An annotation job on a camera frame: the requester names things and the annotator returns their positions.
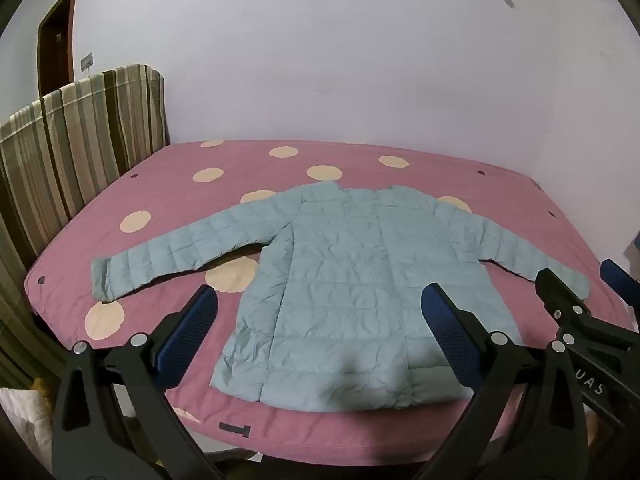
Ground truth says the light blue puffer jacket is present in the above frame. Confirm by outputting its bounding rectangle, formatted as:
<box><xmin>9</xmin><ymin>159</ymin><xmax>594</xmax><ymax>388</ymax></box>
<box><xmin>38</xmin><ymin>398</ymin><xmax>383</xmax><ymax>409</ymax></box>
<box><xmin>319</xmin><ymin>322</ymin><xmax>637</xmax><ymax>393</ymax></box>
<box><xmin>91</xmin><ymin>182</ymin><xmax>591</xmax><ymax>413</ymax></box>

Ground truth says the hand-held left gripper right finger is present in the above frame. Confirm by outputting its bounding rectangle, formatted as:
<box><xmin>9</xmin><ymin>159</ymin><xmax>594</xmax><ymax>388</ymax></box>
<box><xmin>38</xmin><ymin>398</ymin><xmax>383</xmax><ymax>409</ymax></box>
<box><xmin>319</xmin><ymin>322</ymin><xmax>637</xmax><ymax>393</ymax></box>
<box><xmin>421</xmin><ymin>282</ymin><xmax>588</xmax><ymax>480</ymax></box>

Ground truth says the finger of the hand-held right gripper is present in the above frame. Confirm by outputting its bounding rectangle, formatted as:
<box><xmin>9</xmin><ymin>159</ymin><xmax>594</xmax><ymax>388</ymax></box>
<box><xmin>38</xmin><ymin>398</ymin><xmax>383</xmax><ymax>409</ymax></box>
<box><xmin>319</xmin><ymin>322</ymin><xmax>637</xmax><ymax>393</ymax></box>
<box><xmin>534</xmin><ymin>268</ymin><xmax>589</xmax><ymax>324</ymax></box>
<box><xmin>599</xmin><ymin>259</ymin><xmax>640</xmax><ymax>312</ymax></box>

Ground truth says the bed with pink dotted sheet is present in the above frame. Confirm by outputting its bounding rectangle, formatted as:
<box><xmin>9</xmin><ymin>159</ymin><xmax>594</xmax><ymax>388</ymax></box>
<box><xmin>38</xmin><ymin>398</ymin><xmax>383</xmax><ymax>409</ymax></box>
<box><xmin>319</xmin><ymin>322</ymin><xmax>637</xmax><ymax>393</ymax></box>
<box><xmin>25</xmin><ymin>139</ymin><xmax>637</xmax><ymax>462</ymax></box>

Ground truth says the brown wooden door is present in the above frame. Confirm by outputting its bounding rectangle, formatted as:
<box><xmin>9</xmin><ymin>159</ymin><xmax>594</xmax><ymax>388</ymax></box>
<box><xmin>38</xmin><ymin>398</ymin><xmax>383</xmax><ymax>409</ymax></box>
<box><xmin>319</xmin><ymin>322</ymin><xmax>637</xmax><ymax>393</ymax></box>
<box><xmin>37</xmin><ymin>0</ymin><xmax>80</xmax><ymax>98</ymax></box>

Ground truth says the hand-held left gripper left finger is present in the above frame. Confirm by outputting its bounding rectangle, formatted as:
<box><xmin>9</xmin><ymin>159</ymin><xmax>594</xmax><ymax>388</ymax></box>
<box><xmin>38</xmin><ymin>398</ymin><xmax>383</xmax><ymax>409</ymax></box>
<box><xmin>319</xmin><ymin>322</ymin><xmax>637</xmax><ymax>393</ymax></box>
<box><xmin>51</xmin><ymin>284</ymin><xmax>226</xmax><ymax>480</ymax></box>

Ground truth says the white quilted cloth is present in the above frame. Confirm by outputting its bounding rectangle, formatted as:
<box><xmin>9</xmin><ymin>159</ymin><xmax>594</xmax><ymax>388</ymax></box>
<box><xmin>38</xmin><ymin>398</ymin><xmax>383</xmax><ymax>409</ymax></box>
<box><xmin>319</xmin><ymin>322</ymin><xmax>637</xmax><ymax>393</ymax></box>
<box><xmin>0</xmin><ymin>385</ymin><xmax>54</xmax><ymax>463</ymax></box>

